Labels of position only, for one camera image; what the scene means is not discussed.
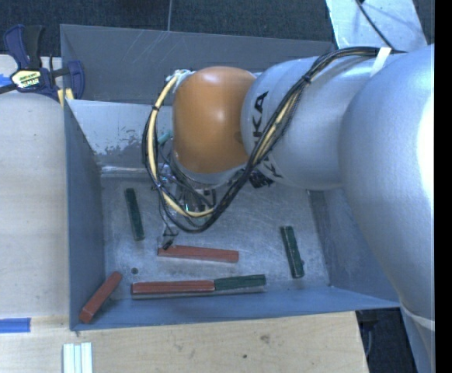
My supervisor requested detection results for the grey metal bin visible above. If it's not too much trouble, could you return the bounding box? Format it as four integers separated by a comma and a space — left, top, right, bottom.
59, 23, 402, 332

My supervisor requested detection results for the dark green flat block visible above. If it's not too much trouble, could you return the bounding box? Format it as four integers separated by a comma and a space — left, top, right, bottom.
280, 225, 306, 280
123, 187, 146, 242
213, 274, 267, 292

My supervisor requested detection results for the red-brown flat block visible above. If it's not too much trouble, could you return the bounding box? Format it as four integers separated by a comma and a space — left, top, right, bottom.
130, 280, 216, 297
157, 245, 240, 264
78, 270, 123, 325

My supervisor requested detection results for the pale wood board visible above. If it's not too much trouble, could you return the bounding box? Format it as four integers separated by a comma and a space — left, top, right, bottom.
0, 90, 71, 321

